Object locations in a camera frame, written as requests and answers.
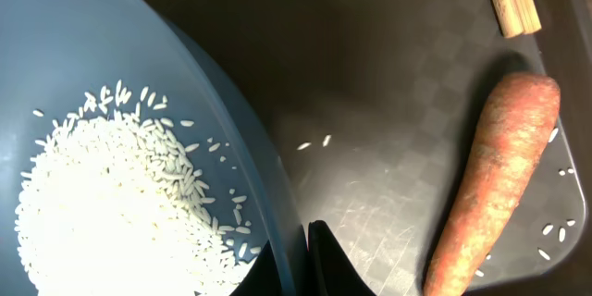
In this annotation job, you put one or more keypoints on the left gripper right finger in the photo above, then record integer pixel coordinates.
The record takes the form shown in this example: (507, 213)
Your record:
(332, 272)

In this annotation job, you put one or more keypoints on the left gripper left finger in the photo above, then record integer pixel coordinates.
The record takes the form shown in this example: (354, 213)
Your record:
(262, 279)

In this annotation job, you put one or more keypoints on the large blue plate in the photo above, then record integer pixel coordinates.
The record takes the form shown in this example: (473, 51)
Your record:
(53, 52)

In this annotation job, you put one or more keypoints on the brown serving tray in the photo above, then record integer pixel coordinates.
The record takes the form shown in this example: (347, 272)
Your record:
(372, 105)

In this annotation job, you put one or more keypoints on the white rice pile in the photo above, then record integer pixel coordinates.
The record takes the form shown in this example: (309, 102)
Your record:
(113, 204)

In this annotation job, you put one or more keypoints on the orange carrot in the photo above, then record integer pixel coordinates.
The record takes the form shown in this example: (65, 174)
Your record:
(511, 134)

